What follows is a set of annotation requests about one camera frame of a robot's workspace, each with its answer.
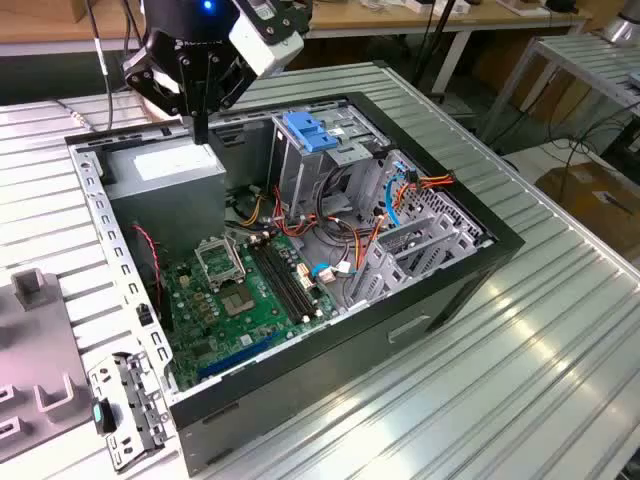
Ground wooden desk white frame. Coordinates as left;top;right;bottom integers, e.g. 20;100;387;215
0;0;147;57
299;0;594;99

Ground blue drive latch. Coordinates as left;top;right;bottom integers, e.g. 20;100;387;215
281;111;342;155

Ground blue expansion slot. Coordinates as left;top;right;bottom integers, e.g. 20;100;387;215
196;331;275;382

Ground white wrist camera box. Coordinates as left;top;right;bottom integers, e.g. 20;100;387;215
228;0;305;79

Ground grey slot cover bracket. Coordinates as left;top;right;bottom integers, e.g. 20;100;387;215
86;349;174;475

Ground metal socket cover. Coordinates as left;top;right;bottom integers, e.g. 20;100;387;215
193;237;247;294

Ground blue data wire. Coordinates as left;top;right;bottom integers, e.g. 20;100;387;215
310;158;407;282

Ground black sleeved wire bundle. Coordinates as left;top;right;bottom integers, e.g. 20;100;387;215
317;162;364;241

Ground red orange wire bundle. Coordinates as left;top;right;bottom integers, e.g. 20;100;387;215
272;184;321;239

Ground large labelled cardboard box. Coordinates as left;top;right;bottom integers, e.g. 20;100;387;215
533;162;640;237

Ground white plug wire bundle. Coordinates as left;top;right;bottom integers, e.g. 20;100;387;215
318;262;360;287

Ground small white box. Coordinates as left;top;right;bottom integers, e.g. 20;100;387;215
403;0;472;16

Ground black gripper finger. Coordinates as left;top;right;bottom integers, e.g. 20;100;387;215
122;46;201;146
198;51;252;146

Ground black PC case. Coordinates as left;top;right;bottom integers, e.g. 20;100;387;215
64;89;526;479

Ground CPU socket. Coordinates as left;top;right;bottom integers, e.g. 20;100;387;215
215;282;259;319

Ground black tripod stand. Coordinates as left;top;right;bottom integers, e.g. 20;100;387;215
408;0;459;104

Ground black RAM slot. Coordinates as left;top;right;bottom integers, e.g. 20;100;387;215
262;238;314;319
268;236;321;316
249;242;301;324
255;240;307;321

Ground yellow black power wires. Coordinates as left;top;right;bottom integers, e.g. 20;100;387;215
238;185;269;227

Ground small brown cardboard box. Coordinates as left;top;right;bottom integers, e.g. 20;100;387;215
69;0;99;24

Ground black teal latch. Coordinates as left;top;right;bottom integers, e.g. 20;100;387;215
91;397;120;435

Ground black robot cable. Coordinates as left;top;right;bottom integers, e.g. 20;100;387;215
91;0;151;132

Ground grey power supply unit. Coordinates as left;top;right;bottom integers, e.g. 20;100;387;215
102;134;229;261

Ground grey parts rack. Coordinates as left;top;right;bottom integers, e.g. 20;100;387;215
0;267;100;462

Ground grey optical drive cage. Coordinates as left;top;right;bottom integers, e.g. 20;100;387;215
268;102;392;221

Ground grey braided cable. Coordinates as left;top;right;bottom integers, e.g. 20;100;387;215
49;97;97;134

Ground green motherboard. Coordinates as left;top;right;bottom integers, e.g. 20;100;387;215
162;232;342;394

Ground metal slat side table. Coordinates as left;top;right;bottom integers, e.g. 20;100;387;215
478;30;640;144

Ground grey disk bay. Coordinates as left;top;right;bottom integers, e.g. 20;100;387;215
343;148;495;310

